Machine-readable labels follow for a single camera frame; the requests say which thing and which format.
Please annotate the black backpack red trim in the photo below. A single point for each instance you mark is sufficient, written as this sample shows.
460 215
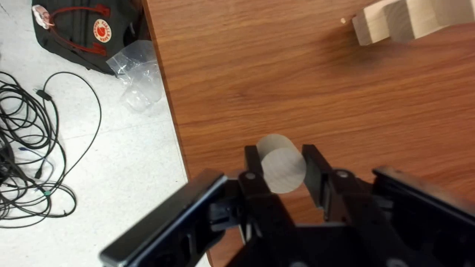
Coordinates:
87 31

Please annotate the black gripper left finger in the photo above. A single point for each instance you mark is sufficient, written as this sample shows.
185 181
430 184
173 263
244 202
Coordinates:
264 208

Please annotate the wooden cylindrical block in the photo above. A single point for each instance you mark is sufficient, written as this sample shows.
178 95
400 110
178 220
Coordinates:
283 168

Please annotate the clear plastic bag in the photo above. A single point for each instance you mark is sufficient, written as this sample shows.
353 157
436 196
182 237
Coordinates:
138 70

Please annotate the wooden base block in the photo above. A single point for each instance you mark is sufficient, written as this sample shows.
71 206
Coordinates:
408 19

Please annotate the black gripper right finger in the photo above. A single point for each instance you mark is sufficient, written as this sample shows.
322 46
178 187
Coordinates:
328 186

